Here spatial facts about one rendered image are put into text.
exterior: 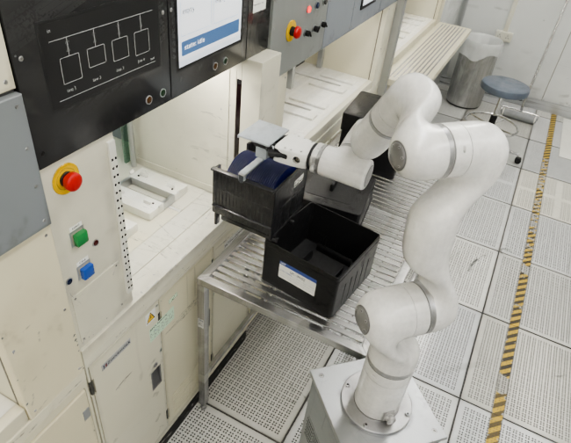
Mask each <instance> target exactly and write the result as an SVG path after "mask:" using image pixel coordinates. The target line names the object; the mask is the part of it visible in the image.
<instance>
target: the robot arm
mask: <svg viewBox="0 0 571 443"><path fill-rule="evenodd" d="M441 102H442V96H441V92H440V90H439V89H438V87H437V85H436V84H435V83H434V82H433V81H432V80H431V79H430V78H429V77H427V76H426V75H424V74H422V73H417V72H413V73H408V74H406V75H404V76H401V77H399V78H398V79H397V80H396V81H395V82H394V83H393V84H392V85H391V86H390V87H389V88H388V89H387V91H386V92H385V93H384V94H383V95H382V97H381V98H380V99H379V100H378V102H377V103H376V104H375V105H374V106H373V108H372V109H371V110H370V111H369V113H368V114H366V116H365V117H364V118H363V119H359V120H358V121H357V122H356V123H355V124H354V125H353V127H352V128H351V130H350V131H349V133H348V134H347V135H346V136H345V138H344V139H343V142H342V143H341V145H340V147H337V148H336V147H332V146H329V145H327V144H324V143H321V142H320V143H315V142H312V141H310V140H309V139H306V138H304V137H301V136H299V135H296V134H287V135H285V134H284V135H283V136H282V137H281V138H279V139H278V140H277V141H275V142H274V143H273V144H272V146H274V149H273V148H272V146H270V147H266V146H264V145H261V144H258V143H255V146H258V147H259V148H262V149H265V150H266V151H267V152H268V156H274V158H273V160H274V161H276V162H279V163H283V164H286V165H290V166H292V167H297V168H301V169H309V170H310V172H313V173H315V174H318V175H320V176H323V177H325V178H329V179H332V180H335V181H337V182H339V183H342V184H345V185H348V186H351V187H354V188H357V189H358V190H364V189H365V188H366V186H367V185H368V183H369V181H370V178H371V176H372V171H373V160H371V159H373V158H376V157H378V156H380V155H381V154H382V153H384V152H385V151H386V150H387V149H388V148H389V149H388V159H389V162H390V164H391V165H392V167H393V168H394V169H395V171H396V172H397V173H399V174H400V175H401V176H403V177H404V178H407V179H410V180H415V181H427V180H436V179H437V181H436V182H435V183H434V184H433V185H432V186H431V187H430V188H429V189H428V190H426V191H425V192H424V193H423V194H422V195H420V196H419V197H418V198H417V199H416V201H415V202H414V203H413V205H412V206H411V208H410V209H409V212H408V217H407V220H406V225H405V229H404V233H403V238H402V254H403V257H404V259H405V261H406V262H407V264H408V266H409V267H410V268H411V269H412V270H413V271H414V272H416V273H417V274H418V277H417V278H416V280H414V281H410V282H406V283H401V284H396V285H392V286H387V287H380V288H376V289H373V290H372V291H369V292H368V293H366V294H364V295H363V296H362V297H361V298H360V300H359V301H358V303H357V306H356V308H355V319H356V322H357V324H358V328H359V329H360V330H361V332H362V333H363V335H364V336H365V338H366V339H367V341H368V342H369V343H370V345H369V348H368V351H367V354H366V357H365V362H364V365H363V368H362V371H360V372H357V373H355V374H353V375H351V376H350V377H349V378H348V379H347V380H346V382H345V383H344V385H343V388H342V392H341V403H342V406H343V410H344V412H345V414H346V416H347V417H348V418H349V420H350V421H351V422H352V423H353V424H354V425H355V426H357V427H358V428H360V429H361V430H363V431H365V432H369V433H371V434H374V435H379V436H387V435H392V434H395V433H397V432H399V431H401V430H402V429H403V428H404V427H405V426H406V425H407V423H408V421H409V420H410V417H411V414H412V403H411V400H410V397H409V394H408V392H407V388H408V385H409V383H410V380H411V378H412V375H413V373H414V372H415V369H416V365H417V363H418V360H419V356H420V347H419V344H418V342H417V340H416V338H415V337H417V336H421V335H424V334H428V333H431V332H435V331H439V330H443V329H445V328H446V327H448V326H449V325H450V324H452V322H453V321H454V320H455V318H456V316H457V314H458V310H459V300H458V296H457V293H456V290H455V287H454V285H453V282H452V277H451V273H450V265H449V264H450V256H451V252H452V246H453V244H454V240H455V237H456V235H457V231H458V228H459V225H460V223H461V221H462V219H463V218H464V216H465V215H466V213H467V211H468V210H469V209H470V208H471V207H472V205H473V204H474V203H475V202H476V201H477V200H478V199H479V198H480V197H481V196H482V195H483V194H484V193H485V192H487V191H488V189H489V188H490V187H491V186H492V185H493V184H494V183H495V181H496V180H497V179H498V178H499V177H500V176H501V174H502V171H503V170H504V167H505V165H506V163H507V160H508V157H509V144H508V141H507V138H506V136H505V134H504V133H503V131H502V130H501V129H500V128H499V127H497V126H496V125H494V124H492V123H489V122H486V121H474V120H472V121H457V122H446V123H435V124H431V122H432V121H433V119H434V118H435V116H436V115H437V112H438V110H439V108H440V106H441Z"/></svg>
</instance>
